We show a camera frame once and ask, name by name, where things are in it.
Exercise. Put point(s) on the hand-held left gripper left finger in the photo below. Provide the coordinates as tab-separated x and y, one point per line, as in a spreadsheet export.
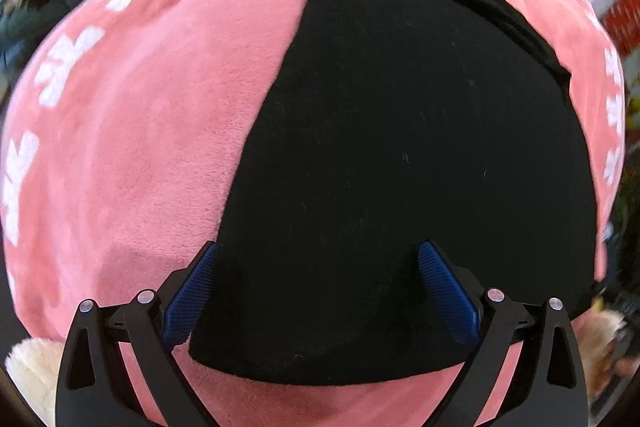
190	292

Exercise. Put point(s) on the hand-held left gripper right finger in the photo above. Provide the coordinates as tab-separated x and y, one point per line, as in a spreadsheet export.
447	292

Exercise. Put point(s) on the black garment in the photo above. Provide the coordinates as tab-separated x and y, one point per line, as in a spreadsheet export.
410	167

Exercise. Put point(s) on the pink printed blanket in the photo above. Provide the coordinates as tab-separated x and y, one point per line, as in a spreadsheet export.
130	147

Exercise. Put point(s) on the cream fluffy plush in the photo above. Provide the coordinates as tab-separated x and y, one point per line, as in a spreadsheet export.
32	377

